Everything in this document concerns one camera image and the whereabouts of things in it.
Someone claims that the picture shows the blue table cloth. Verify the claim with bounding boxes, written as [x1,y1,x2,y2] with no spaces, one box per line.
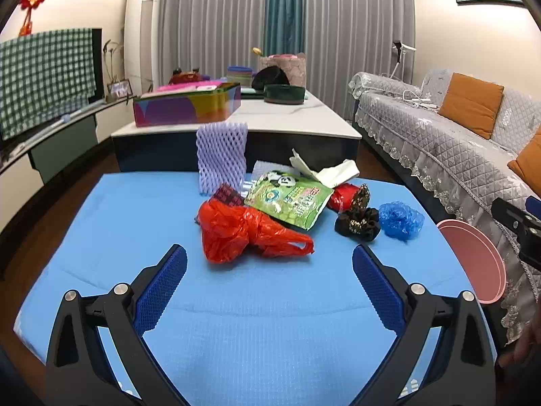
[13,171,498,406]

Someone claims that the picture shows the dark green round box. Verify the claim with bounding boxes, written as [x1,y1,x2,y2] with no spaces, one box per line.
[263,84,305,105]

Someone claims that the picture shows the tv cabinet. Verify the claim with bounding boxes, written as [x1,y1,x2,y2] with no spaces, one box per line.
[1,100,133,227]

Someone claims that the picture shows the stacked coloured bowls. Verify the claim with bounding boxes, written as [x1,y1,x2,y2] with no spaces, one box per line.
[227,65,253,87]

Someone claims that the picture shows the purple foam fruit net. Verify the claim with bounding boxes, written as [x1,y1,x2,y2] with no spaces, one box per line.
[196,122,248,195]

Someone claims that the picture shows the orange cushion far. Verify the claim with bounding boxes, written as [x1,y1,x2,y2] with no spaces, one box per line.
[438,72,504,139]

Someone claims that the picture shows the black floral scrunchie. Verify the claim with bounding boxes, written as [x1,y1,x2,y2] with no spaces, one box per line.
[335,183,380,243]

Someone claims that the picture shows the dark pink patterned wrapper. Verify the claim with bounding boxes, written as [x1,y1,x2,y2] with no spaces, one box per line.
[212,182,244,207]

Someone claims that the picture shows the orange cushion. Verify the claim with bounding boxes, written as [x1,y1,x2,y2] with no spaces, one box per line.
[507,128,541,196]
[438,72,504,139]

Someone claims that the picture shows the white foam net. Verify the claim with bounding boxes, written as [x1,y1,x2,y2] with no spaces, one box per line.
[250,160,300,181]

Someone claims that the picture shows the white coffee table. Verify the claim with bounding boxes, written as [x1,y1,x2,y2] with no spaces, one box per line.
[112,93,361,172]

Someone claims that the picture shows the television with checked cloth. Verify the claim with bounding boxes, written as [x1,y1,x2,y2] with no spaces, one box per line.
[1,27,104,141]

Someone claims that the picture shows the red plastic bag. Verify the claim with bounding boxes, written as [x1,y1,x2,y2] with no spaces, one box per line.
[197,198,314,264]

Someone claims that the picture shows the white power strip cable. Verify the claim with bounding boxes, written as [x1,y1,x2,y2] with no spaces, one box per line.
[401,88,441,111]

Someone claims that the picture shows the red ball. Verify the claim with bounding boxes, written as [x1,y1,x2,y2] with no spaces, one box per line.
[327,183,359,213]

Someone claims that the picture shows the blue plastic shoe cover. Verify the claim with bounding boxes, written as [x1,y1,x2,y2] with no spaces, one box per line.
[379,202,425,241]

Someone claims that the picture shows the person's right hand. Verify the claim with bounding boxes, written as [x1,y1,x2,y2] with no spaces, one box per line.
[498,312,541,367]

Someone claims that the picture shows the white paper box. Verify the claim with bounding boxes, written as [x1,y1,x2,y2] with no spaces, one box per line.
[290,150,359,189]

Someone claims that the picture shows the grey curtain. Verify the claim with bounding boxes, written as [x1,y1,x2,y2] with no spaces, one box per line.
[159,0,415,119]

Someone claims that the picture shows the teal curtain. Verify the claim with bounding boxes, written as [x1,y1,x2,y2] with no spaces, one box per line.
[264,0,304,55]

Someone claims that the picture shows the colourful gift box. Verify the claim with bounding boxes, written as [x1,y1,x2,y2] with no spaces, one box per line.
[133,81,241,128]

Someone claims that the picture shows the small photo frame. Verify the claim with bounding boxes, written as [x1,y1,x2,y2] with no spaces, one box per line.
[107,79,133,102]

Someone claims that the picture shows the white standing air conditioner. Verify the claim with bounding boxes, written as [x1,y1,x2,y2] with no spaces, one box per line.
[124,0,160,96]

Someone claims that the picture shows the green panda snack bag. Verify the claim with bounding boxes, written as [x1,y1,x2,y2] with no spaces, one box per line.
[245,171,334,231]

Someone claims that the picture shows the orange cushion near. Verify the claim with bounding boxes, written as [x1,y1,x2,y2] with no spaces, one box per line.
[507,128,541,196]

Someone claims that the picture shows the pink trash bin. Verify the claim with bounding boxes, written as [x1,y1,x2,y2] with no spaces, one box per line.
[437,219,507,305]

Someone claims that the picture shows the grey covered sofa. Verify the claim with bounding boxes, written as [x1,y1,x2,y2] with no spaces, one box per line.
[349,69,540,345]

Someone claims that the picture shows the pink quilted basket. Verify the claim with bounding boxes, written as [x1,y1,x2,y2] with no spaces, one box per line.
[259,52,306,87]

